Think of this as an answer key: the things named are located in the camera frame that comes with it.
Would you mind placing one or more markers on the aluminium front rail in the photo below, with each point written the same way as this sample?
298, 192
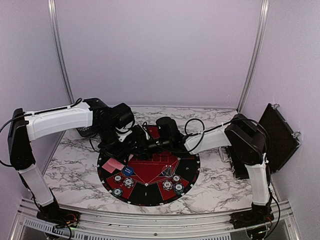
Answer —
104, 225

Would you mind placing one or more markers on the left aluminium frame post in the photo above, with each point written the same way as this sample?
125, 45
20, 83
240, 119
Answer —
59, 49

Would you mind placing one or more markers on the round red black poker mat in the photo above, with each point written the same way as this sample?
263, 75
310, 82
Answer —
148, 185

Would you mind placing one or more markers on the single red playing card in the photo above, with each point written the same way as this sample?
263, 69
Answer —
112, 164

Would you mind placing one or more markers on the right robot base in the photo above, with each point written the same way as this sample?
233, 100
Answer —
254, 220

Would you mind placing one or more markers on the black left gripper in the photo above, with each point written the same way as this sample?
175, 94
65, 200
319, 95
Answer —
119, 154

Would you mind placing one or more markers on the blue small blind button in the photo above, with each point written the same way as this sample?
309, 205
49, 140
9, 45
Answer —
128, 171

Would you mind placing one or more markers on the aluminium frame post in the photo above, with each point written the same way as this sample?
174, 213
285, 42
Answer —
59, 49
261, 28

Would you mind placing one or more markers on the black poker chip case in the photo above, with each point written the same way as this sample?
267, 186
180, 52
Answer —
283, 140

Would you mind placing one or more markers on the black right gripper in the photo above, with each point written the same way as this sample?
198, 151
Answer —
146, 148

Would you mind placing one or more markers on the black floral box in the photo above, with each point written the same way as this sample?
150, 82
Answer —
87, 132

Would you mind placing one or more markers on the right aluminium frame post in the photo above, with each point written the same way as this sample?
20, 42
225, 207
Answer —
261, 28

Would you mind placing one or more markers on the clear round dealer button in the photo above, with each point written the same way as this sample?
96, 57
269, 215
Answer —
167, 171

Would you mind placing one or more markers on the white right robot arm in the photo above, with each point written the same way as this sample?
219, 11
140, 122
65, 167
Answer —
249, 140

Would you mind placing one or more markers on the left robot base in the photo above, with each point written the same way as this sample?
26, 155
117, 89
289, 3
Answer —
59, 216

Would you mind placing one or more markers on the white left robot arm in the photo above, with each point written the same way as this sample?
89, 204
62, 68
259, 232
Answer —
33, 137

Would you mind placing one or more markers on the red brown poker chip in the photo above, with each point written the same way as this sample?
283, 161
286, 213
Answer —
117, 178
176, 178

